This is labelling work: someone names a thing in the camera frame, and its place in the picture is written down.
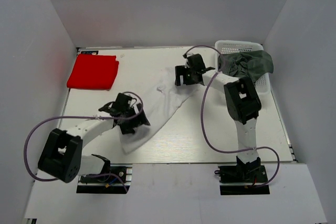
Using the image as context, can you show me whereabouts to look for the white t shirt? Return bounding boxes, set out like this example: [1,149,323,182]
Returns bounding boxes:
[120,67,198,154]

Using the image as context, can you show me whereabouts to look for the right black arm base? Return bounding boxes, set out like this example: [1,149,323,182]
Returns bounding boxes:
[214,165,270,196]

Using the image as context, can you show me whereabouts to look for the folded red t shirt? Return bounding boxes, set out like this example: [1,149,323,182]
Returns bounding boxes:
[67,54,119,90]

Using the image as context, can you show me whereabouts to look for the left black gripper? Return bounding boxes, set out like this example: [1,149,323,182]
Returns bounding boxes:
[120,103,150,135]

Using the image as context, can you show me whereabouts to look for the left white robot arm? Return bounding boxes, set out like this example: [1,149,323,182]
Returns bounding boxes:
[38,92,150,183]

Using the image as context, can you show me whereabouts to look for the white plastic basket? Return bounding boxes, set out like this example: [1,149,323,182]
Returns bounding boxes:
[215,40,274,95]

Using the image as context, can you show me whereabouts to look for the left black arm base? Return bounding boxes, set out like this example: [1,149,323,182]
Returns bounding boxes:
[76,164,133,195]

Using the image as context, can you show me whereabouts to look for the grey t shirt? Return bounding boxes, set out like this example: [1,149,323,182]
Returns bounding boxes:
[217,50,274,83]

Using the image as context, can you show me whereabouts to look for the blue label sticker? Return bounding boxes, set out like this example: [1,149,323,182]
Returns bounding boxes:
[80,50,99,55]

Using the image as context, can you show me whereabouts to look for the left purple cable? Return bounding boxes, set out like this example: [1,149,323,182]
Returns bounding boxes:
[24,91,144,193]

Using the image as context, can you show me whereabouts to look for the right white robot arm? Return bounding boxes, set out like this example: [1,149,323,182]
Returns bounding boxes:
[175,54,261,182]

